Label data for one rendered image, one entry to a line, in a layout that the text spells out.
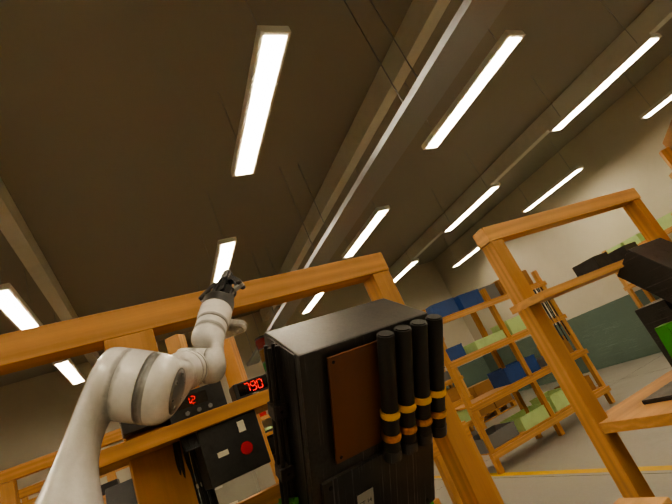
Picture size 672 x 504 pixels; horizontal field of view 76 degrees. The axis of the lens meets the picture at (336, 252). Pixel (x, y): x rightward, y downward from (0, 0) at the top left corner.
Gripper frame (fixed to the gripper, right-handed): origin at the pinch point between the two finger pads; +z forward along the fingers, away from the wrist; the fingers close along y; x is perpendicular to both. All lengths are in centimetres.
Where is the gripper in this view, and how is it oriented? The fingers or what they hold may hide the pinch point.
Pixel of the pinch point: (226, 276)
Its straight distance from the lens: 117.6
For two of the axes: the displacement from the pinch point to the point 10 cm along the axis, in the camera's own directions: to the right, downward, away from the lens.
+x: 4.2, 7.6, 5.0
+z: -0.3, -5.3, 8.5
